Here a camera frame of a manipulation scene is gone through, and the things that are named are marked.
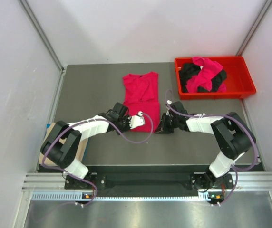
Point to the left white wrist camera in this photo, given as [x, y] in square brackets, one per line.
[136, 121]

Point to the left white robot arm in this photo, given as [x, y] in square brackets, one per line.
[63, 153]

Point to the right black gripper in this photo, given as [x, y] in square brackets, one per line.
[162, 127]

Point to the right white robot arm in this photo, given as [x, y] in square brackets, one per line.
[233, 136]

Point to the aluminium frame rail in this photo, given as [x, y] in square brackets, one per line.
[247, 181]

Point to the red plastic bin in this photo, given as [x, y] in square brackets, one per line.
[239, 83]

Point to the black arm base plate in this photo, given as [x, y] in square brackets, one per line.
[108, 176]

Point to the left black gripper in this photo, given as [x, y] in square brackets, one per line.
[128, 127]

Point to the grey slotted cable duct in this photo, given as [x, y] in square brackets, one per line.
[84, 196]

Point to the pink t shirt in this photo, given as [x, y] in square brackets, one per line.
[141, 94]

